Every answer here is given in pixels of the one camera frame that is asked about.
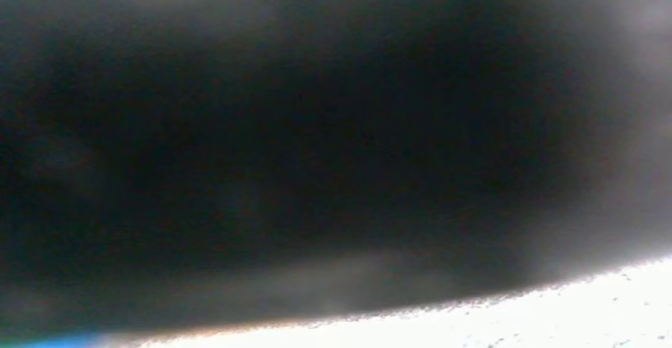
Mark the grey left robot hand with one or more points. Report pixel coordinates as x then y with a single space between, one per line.
315 125

